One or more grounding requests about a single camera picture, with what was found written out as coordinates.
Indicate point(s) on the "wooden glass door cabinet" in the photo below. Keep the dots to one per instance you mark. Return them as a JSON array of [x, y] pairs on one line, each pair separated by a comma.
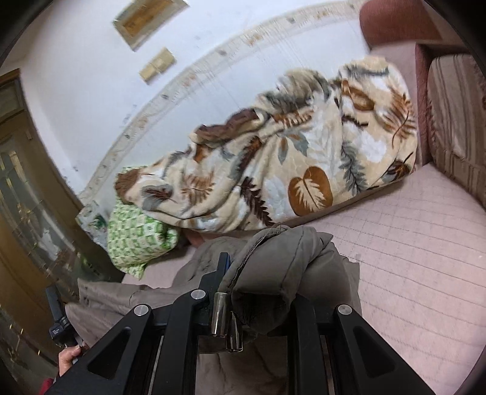
[[22, 190]]

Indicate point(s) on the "framed wall panel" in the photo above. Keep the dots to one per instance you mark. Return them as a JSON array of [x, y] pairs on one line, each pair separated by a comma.
[[148, 19]]

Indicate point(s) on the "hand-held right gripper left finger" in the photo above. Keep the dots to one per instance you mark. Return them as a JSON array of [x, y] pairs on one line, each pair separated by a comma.
[[212, 281]]

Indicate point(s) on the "person's left hand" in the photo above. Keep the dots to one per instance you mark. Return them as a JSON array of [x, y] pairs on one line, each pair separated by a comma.
[[68, 360]]

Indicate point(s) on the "beige wall switch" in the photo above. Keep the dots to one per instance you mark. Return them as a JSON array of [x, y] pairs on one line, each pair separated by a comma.
[[157, 64]]

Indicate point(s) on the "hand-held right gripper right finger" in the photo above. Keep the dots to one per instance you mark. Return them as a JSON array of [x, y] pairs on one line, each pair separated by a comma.
[[303, 342]]

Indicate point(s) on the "white green printed bag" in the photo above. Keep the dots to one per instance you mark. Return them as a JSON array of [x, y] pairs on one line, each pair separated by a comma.
[[93, 220]]

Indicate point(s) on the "leaf print fleece blanket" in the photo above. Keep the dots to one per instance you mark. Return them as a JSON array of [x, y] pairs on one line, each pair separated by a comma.
[[284, 163]]

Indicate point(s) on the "green patterned pillow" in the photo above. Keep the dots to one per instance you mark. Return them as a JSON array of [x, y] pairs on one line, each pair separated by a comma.
[[133, 235]]

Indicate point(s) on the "reddish brown sofa armrest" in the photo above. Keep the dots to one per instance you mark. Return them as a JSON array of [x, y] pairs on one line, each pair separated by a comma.
[[398, 22]]

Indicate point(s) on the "striped sofa cushion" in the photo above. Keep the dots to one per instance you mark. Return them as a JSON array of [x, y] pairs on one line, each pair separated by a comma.
[[455, 114]]

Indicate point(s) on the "olive padded jacket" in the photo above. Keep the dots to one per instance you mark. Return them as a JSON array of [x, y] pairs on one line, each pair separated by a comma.
[[281, 266]]

